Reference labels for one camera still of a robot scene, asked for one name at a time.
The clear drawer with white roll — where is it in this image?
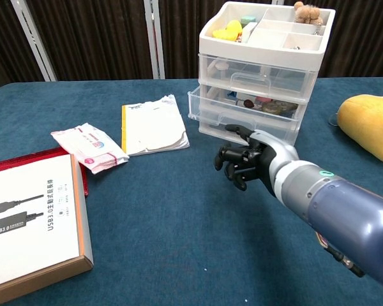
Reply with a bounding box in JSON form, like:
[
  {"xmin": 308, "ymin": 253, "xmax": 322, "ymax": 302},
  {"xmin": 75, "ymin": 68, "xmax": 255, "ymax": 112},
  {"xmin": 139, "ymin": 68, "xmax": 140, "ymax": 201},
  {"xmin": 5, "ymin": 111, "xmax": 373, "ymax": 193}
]
[{"xmin": 198, "ymin": 53, "xmax": 319, "ymax": 103}]

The pink wet wipes pack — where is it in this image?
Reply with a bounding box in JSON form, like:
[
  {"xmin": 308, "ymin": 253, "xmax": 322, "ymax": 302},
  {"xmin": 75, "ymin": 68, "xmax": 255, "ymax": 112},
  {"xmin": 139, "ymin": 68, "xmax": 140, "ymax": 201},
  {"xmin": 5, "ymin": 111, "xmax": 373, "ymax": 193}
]
[{"xmin": 50, "ymin": 122, "xmax": 130, "ymax": 175}]

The yellow plush pouch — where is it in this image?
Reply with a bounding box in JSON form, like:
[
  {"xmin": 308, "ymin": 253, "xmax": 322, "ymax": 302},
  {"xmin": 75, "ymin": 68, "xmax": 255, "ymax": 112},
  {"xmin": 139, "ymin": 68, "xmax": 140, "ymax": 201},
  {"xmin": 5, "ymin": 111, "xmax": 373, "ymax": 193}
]
[{"xmin": 336, "ymin": 94, "xmax": 383, "ymax": 164}]

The dark brown curtain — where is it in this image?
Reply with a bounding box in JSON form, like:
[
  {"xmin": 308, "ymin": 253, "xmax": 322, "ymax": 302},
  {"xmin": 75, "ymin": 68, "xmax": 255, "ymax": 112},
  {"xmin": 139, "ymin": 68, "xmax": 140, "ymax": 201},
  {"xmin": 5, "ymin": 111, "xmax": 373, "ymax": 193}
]
[{"xmin": 0, "ymin": 0, "xmax": 383, "ymax": 95}]

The red shiny box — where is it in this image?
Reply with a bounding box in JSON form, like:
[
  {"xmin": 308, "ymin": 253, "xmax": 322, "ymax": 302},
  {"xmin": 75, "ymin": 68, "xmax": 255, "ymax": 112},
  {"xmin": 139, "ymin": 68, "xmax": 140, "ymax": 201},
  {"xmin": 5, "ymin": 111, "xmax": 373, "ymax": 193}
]
[{"xmin": 0, "ymin": 147, "xmax": 89, "ymax": 198}]

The white plastic drawer organizer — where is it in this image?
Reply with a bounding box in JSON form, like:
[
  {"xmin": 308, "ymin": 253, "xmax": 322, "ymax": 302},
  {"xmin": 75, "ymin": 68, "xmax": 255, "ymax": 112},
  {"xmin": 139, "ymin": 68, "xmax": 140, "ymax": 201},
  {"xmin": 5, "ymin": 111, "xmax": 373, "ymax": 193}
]
[{"xmin": 197, "ymin": 1, "xmax": 336, "ymax": 146}]

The white notepad with yellow spine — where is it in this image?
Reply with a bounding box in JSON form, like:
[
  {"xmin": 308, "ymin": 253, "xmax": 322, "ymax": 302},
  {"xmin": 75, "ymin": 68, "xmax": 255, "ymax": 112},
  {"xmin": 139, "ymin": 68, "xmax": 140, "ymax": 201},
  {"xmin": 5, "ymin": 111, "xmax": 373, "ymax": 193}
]
[{"xmin": 121, "ymin": 94, "xmax": 191, "ymax": 157}]

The small white box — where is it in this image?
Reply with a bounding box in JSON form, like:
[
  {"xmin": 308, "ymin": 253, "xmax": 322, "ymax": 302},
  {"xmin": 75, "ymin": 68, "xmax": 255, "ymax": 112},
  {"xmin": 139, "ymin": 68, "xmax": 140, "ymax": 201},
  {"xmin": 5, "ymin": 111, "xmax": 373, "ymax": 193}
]
[{"xmin": 241, "ymin": 21, "xmax": 259, "ymax": 44}]

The right robot hand black silver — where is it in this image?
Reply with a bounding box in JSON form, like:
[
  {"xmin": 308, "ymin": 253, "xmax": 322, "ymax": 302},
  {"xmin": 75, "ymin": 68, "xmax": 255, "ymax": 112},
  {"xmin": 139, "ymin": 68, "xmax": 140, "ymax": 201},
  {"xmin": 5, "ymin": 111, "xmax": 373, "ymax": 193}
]
[{"xmin": 213, "ymin": 124, "xmax": 300, "ymax": 196}]

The brown plush bear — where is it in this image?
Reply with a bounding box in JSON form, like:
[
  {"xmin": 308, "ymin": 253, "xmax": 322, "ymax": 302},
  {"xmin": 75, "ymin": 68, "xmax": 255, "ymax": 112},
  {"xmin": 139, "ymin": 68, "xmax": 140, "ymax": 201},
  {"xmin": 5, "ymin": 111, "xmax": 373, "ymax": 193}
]
[{"xmin": 293, "ymin": 1, "xmax": 324, "ymax": 26}]

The clear drawer with round tin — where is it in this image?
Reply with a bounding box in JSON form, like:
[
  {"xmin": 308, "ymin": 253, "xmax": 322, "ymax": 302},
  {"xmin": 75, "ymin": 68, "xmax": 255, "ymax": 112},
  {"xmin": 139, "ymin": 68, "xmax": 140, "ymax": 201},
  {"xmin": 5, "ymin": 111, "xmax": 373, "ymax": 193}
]
[{"xmin": 187, "ymin": 84, "xmax": 309, "ymax": 132}]

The white metal post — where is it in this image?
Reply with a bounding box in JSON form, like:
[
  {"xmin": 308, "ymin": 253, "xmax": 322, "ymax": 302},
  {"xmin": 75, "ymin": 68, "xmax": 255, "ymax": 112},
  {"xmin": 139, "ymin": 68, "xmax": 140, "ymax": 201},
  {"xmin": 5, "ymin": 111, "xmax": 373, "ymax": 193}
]
[
  {"xmin": 143, "ymin": 0, "xmax": 166, "ymax": 80},
  {"xmin": 11, "ymin": 0, "xmax": 57, "ymax": 82}
]

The yellow rubber duck toy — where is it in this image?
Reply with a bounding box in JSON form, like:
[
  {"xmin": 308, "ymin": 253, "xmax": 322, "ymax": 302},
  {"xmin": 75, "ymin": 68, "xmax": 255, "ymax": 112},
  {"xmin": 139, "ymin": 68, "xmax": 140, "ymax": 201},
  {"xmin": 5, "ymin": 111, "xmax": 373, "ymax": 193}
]
[{"xmin": 212, "ymin": 19, "xmax": 243, "ymax": 41}]

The black arm cable with plug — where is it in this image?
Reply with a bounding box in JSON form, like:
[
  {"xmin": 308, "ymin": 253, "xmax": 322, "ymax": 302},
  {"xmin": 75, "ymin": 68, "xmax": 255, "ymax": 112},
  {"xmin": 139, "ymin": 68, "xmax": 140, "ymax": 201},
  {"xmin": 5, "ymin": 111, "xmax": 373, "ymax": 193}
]
[{"xmin": 315, "ymin": 232, "xmax": 366, "ymax": 278}]

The white USB cable box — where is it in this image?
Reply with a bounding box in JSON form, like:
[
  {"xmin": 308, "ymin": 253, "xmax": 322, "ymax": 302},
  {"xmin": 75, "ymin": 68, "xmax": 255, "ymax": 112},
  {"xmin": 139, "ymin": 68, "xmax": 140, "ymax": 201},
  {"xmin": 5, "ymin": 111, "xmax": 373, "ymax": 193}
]
[{"xmin": 0, "ymin": 154, "xmax": 94, "ymax": 297}]

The blue velvet tablecloth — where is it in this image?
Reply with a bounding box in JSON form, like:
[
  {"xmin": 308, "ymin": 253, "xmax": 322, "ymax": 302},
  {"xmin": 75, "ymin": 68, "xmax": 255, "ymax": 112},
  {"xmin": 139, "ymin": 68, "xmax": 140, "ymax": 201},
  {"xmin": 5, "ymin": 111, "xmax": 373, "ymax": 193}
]
[{"xmin": 0, "ymin": 76, "xmax": 383, "ymax": 306}]

